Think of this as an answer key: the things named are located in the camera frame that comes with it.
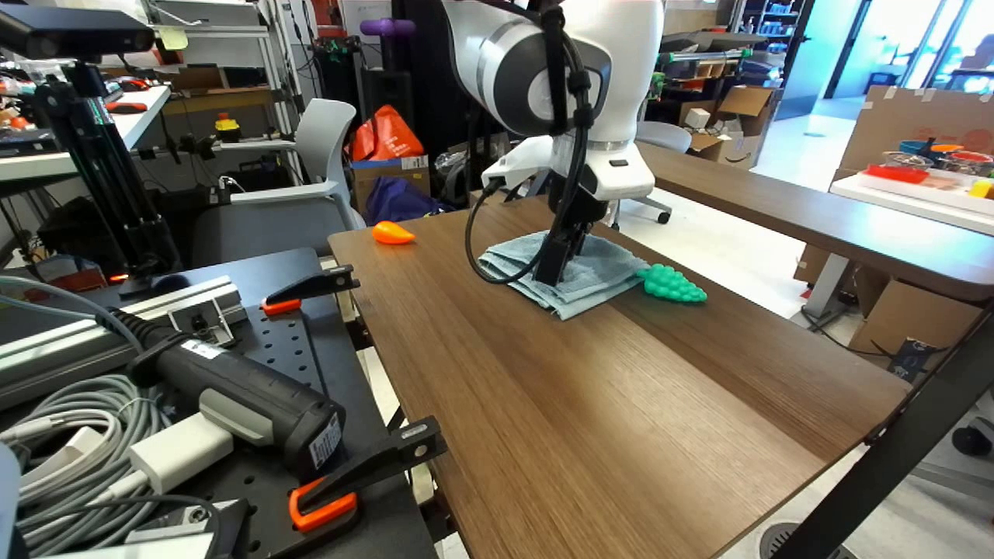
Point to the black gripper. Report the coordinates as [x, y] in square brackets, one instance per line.
[572, 205]

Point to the light blue towel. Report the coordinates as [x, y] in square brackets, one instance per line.
[596, 275]

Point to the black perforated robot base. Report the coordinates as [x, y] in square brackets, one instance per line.
[383, 542]

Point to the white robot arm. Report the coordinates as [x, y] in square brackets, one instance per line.
[567, 78]

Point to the green plastic grape toy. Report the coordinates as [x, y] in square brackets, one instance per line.
[670, 283]

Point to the orange plastic carrot toy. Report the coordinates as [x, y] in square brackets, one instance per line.
[391, 234]

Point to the orange bag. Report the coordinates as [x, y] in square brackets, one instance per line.
[383, 138]

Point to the white office chair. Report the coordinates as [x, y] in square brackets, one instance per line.
[300, 217]

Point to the long wooden side table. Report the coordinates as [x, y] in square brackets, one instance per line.
[933, 256]

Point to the black handheld device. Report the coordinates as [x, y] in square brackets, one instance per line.
[251, 400]

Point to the cardboard box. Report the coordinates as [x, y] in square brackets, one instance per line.
[910, 327]

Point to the tray of colourful toys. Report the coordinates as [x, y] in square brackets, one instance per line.
[928, 177]

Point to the white power adapter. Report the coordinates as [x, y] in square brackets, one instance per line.
[181, 451]

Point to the orange-handled black clamp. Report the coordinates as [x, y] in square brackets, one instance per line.
[333, 494]

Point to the black camera tripod stand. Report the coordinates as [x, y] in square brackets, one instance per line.
[77, 106]

